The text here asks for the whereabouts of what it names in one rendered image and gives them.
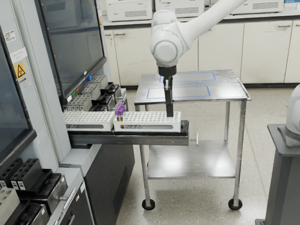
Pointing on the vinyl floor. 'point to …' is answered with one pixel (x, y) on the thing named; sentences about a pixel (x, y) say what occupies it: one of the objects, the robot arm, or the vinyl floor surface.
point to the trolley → (222, 164)
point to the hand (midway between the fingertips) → (169, 109)
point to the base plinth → (243, 85)
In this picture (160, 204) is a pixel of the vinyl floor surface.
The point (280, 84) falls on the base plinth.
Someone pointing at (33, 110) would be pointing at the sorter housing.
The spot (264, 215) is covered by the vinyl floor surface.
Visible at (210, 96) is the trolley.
